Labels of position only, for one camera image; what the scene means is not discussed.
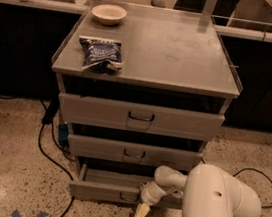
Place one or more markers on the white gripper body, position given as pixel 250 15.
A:
pixel 147 194

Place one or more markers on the blue tape cross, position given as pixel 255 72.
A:
pixel 24 213

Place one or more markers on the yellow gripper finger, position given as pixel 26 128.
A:
pixel 142 210

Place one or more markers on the grey top drawer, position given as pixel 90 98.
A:
pixel 139 117

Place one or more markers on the blue power box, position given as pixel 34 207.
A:
pixel 63 133

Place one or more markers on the blue chip bag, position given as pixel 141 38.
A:
pixel 101 53

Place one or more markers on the grey middle drawer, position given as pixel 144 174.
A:
pixel 133 153

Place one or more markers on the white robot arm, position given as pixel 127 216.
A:
pixel 208 191

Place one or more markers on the grey bottom drawer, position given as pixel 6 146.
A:
pixel 110 181

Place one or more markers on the grey drawer cabinet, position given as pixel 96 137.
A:
pixel 170 61

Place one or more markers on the grey drawer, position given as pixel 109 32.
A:
pixel 139 117
pixel 110 181
pixel 133 153

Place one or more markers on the white bowl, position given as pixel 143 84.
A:
pixel 109 14

